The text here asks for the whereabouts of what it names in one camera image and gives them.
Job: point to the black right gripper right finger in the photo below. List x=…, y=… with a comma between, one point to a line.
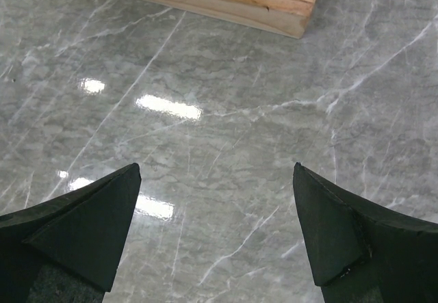
x=360, y=251

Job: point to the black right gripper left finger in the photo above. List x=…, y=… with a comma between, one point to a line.
x=68, y=249

